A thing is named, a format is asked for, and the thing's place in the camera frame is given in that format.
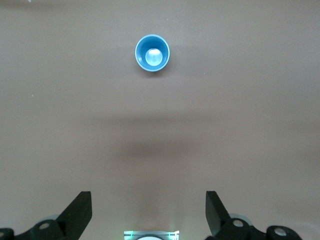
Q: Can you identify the blue plastic cup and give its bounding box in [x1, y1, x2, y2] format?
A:
[134, 34, 171, 73]

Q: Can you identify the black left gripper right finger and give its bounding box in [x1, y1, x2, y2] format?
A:
[205, 190, 304, 240]

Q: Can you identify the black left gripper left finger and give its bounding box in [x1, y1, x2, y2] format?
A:
[0, 191, 93, 240]

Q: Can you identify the white green-edged plate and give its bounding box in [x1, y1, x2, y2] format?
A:
[123, 229, 181, 240]

